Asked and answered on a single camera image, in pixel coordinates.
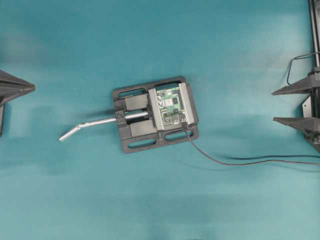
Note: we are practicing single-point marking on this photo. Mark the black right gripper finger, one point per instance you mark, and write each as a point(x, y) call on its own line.
point(297, 122)
point(302, 86)

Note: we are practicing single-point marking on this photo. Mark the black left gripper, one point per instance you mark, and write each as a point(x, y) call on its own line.
point(11, 87)

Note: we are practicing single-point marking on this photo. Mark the black bench vise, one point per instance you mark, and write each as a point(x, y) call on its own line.
point(138, 118)

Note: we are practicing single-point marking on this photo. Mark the green circuit board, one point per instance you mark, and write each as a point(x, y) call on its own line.
point(171, 106)

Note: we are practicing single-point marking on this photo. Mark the black frame corner bracket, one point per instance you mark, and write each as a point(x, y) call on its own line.
point(309, 109)

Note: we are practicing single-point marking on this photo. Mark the black aluminium frame rail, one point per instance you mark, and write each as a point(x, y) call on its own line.
point(314, 10)

